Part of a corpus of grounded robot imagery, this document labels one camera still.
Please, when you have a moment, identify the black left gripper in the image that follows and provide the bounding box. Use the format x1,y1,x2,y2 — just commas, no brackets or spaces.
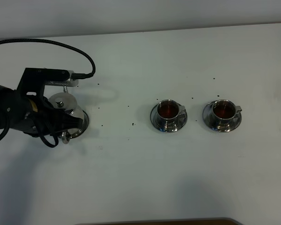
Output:
21,92,82,138

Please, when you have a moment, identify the stainless steel teapot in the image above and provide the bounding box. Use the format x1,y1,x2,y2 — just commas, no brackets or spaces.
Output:
49,86,81,144

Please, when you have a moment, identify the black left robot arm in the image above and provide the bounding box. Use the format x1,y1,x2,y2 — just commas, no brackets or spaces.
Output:
0,85,83,137

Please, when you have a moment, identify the steel teapot saucer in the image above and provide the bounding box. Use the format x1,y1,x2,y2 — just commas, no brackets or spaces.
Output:
68,109,89,139

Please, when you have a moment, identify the left stainless steel teacup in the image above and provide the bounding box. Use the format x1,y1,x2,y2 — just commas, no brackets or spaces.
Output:
156,99,186,126

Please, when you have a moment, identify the stainless steel teacup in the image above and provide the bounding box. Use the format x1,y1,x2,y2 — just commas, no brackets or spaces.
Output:
211,99,242,124
156,99,186,126

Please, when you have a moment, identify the right stainless steel teacup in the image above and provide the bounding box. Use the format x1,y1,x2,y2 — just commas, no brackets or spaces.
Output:
211,99,242,124

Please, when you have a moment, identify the left steel cup saucer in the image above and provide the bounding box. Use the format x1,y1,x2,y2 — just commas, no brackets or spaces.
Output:
150,103,188,133

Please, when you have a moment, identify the steel cup saucer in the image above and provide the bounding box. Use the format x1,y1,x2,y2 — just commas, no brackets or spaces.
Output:
202,101,242,133
150,103,188,133

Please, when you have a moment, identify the right steel cup saucer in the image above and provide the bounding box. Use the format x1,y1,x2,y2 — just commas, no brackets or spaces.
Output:
202,101,242,133

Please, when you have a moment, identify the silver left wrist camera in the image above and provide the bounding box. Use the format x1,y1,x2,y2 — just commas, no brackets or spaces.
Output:
16,68,79,97

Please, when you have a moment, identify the black braided left camera cable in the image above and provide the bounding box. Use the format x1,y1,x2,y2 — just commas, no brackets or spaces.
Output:
0,38,96,80

